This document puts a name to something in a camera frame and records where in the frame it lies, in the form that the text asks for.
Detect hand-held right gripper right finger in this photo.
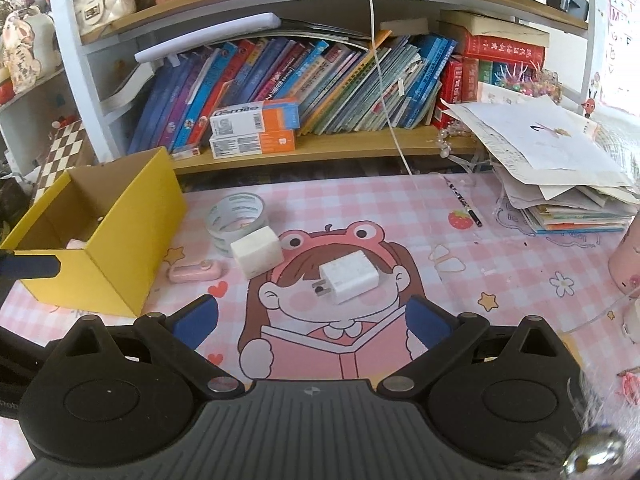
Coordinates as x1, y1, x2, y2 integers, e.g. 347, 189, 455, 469
376, 297, 568, 401

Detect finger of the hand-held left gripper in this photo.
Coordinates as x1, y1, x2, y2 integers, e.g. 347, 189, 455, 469
0, 249, 62, 279

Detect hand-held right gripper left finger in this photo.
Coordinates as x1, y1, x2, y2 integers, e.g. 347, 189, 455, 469
60, 295, 243, 401

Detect white charger plug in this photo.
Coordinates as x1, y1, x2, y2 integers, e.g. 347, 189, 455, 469
312, 251, 381, 306

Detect yellow cardboard box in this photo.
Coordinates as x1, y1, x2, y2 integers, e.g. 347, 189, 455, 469
0, 146, 188, 318

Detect pink earbud case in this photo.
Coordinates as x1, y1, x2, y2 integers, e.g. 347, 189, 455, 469
167, 260, 221, 285

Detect white rectangular block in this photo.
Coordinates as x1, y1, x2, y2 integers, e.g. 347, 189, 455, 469
230, 226, 284, 281

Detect pink cartoon desk mat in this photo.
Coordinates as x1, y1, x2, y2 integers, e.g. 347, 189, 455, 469
0, 172, 640, 461

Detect clear tape roll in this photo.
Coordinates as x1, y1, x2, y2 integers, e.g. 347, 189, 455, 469
206, 193, 270, 259

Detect brown checkered box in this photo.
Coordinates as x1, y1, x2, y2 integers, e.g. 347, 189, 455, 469
32, 119, 93, 203

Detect black pen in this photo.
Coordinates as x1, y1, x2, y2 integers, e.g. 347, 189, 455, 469
442, 176, 483, 227

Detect stack of thin books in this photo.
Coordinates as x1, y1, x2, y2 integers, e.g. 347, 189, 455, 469
520, 195, 636, 236

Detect orange and white box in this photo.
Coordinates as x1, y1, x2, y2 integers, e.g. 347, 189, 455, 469
209, 99, 301, 137
209, 130, 297, 160

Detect pearl bead accessory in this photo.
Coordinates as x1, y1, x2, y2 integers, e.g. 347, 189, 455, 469
434, 127, 483, 162

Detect white small device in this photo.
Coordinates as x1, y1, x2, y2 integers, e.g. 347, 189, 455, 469
620, 300, 640, 339

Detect white wooden desk shelf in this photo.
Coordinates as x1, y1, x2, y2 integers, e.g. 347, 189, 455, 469
42, 0, 603, 177

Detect pink cup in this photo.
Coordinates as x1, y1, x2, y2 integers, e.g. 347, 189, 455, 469
608, 222, 640, 293

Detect silver metal bell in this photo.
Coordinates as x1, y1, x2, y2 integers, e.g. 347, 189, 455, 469
560, 427, 626, 478

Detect floral plush bag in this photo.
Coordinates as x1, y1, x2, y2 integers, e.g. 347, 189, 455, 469
0, 7, 56, 93

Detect pile of loose papers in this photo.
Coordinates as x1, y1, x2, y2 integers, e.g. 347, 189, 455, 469
440, 82, 640, 208

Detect upright red books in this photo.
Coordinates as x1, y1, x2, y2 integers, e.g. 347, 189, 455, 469
432, 55, 481, 131

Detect row of colourful books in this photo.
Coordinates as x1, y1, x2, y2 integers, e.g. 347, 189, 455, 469
127, 35, 458, 156

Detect colourful beaded ornament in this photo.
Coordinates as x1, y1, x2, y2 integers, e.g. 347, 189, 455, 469
492, 62, 563, 103

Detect thick red book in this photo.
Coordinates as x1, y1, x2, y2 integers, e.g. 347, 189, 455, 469
464, 30, 546, 67

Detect beige thick book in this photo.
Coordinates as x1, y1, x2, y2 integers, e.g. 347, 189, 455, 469
439, 10, 551, 48

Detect white cable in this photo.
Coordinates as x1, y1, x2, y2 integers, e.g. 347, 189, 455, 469
350, 0, 416, 175

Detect letter wall chart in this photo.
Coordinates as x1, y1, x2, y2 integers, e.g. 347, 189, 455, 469
602, 0, 640, 111

